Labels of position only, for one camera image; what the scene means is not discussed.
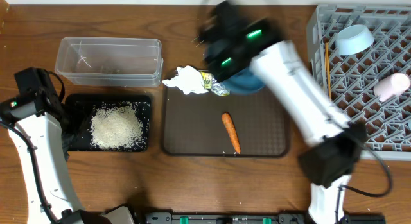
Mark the dark blue plate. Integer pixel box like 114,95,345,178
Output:
204,44,267,96

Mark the pile of white rice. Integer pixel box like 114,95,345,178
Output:
72,101,152,151

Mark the wooden chopstick with pattern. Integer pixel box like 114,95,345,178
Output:
325,42,331,100

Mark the light blue small bowl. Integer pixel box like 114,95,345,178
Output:
335,24,374,56

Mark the pink plastic cup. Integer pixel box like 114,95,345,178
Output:
373,73,410,102

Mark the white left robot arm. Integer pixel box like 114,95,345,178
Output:
1,67,138,224

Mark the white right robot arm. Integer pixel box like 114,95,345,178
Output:
197,0,365,223

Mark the grey dishwasher rack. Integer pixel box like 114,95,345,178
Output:
306,4,410,161

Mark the silver foil snack wrapper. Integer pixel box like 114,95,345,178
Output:
200,71,230,96

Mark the clear plastic bin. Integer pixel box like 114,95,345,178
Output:
55,37,163,87

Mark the white crumpled paper napkin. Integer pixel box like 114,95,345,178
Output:
162,65,208,95

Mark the black rectangular tray bin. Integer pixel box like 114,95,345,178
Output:
66,94,152,152

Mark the orange carrot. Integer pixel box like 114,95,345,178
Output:
222,112,241,154

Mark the brown serving tray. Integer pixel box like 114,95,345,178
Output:
161,87,290,158

